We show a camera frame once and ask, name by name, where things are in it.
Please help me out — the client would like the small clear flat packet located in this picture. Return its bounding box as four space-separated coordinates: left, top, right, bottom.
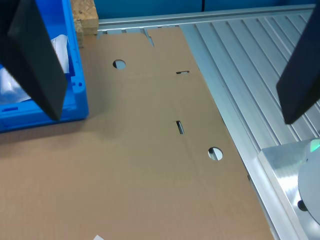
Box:
50 34 70 75

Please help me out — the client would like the white printed flat packet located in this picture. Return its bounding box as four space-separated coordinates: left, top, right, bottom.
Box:
0 66 34 104

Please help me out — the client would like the blue bin with white packets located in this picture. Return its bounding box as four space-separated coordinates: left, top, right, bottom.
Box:
0 0 90 133

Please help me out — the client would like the OSB wood board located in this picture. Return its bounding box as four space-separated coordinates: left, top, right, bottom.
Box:
71 0 100 49

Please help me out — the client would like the brown cardboard sheet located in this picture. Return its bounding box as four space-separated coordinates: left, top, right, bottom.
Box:
0 26 276 240

